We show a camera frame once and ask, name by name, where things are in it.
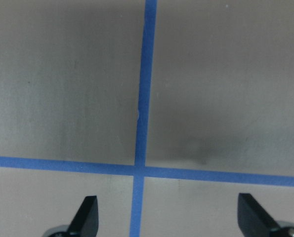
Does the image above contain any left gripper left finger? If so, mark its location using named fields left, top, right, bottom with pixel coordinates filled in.
left=43, top=196, right=99, bottom=237

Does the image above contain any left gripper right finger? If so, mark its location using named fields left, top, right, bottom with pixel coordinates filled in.
left=237, top=193, right=294, bottom=237

